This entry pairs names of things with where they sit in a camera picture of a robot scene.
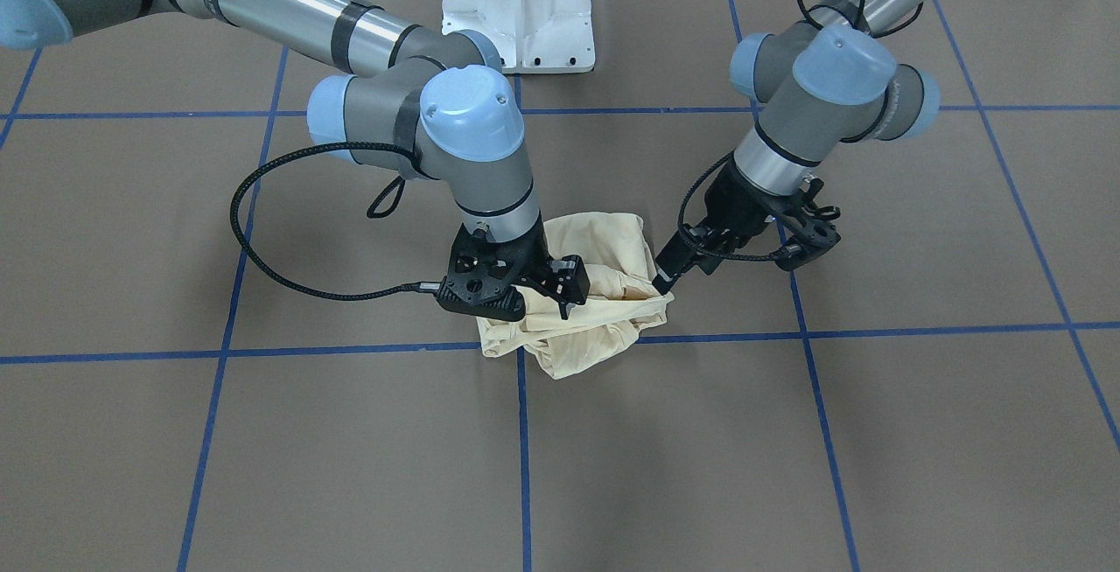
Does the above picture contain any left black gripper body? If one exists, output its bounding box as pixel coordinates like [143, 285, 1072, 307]
[687, 157, 841, 274]

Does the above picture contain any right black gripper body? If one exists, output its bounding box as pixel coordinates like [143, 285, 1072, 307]
[435, 224, 551, 322]

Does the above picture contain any yellow long sleeve shirt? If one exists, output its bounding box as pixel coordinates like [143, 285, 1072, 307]
[477, 210, 673, 379]

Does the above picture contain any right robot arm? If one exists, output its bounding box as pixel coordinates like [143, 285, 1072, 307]
[3, 0, 591, 322]

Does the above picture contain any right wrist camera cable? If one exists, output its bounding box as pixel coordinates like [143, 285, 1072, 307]
[228, 142, 444, 302]

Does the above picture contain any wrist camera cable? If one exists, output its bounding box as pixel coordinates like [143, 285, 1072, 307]
[676, 0, 924, 263]
[228, 142, 444, 302]

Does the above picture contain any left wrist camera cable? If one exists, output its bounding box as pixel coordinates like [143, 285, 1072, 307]
[676, 0, 924, 263]

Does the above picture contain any white camera mast pedestal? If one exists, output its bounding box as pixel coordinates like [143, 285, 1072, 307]
[441, 0, 597, 74]

